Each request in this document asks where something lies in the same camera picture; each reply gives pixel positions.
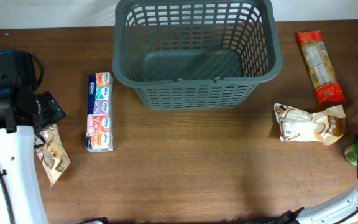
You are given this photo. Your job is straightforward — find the grey plastic basket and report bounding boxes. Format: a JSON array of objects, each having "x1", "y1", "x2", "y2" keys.
[{"x1": 112, "y1": 0, "x2": 283, "y2": 110}]

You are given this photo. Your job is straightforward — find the beige snack bag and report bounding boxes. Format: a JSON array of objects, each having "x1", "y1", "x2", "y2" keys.
[{"x1": 274, "y1": 103, "x2": 346, "y2": 146}]

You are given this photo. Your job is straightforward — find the green lid jar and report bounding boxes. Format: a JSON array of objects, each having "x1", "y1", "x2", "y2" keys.
[{"x1": 344, "y1": 141, "x2": 358, "y2": 166}]

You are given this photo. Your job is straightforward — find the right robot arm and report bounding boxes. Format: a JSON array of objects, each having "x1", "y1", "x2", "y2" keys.
[{"x1": 274, "y1": 135, "x2": 358, "y2": 224}]

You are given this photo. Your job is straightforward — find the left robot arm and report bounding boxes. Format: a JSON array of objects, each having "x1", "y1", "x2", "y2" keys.
[{"x1": 0, "y1": 50, "x2": 65, "y2": 223}]

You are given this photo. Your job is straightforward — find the spaghetti pack red ends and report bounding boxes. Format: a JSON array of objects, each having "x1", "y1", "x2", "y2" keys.
[{"x1": 297, "y1": 30, "x2": 346, "y2": 104}]

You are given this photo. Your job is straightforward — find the brown snack bag left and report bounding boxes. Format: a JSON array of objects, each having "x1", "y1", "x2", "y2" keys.
[{"x1": 34, "y1": 124, "x2": 71, "y2": 187}]

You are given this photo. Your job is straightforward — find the tissue multipack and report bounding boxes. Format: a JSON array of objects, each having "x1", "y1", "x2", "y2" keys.
[{"x1": 86, "y1": 72, "x2": 114, "y2": 152}]

